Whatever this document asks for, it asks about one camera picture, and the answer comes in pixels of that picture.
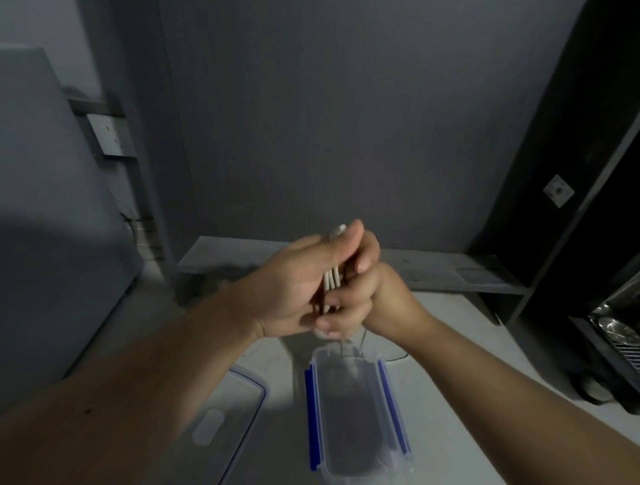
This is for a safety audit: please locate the person's left hand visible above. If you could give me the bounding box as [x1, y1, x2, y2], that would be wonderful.
[226, 219, 366, 341]

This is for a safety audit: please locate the person's right hand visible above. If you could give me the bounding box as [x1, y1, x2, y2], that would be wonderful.
[314, 231, 434, 342]

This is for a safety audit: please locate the bundle of white handled utensils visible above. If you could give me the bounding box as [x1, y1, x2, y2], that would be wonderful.
[310, 223, 351, 330]

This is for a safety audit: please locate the person's right forearm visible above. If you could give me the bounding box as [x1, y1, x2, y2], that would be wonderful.
[370, 314, 640, 485]

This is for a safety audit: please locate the person's left forearm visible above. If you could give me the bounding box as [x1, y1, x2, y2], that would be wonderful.
[0, 286, 264, 485]

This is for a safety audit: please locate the clear container with blue clips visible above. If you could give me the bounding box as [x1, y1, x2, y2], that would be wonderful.
[304, 342, 416, 481]

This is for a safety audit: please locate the clear plastic container lid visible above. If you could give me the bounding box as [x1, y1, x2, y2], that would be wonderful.
[187, 364, 269, 485]

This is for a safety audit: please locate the white square sticker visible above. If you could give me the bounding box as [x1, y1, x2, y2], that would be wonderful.
[543, 174, 575, 209]

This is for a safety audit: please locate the black cabinet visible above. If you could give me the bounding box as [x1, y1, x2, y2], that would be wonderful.
[467, 0, 640, 416]

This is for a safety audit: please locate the steel dish rack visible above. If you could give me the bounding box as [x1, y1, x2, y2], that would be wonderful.
[587, 298, 640, 373]

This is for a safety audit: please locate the white wall socket plate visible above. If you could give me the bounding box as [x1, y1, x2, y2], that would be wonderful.
[86, 113, 127, 157]

